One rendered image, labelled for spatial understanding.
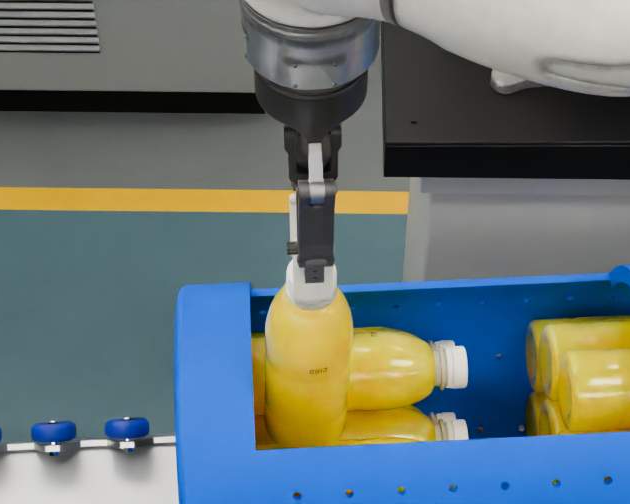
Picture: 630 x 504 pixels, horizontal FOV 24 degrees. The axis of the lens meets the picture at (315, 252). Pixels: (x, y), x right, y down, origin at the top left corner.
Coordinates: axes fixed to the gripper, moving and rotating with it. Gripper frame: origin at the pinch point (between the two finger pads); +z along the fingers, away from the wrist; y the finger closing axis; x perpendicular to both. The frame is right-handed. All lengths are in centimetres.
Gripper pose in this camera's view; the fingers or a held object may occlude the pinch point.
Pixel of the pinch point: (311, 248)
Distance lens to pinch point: 110.1
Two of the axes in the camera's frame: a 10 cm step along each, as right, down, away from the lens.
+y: 0.6, 7.7, -6.3
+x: 10.0, -0.5, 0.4
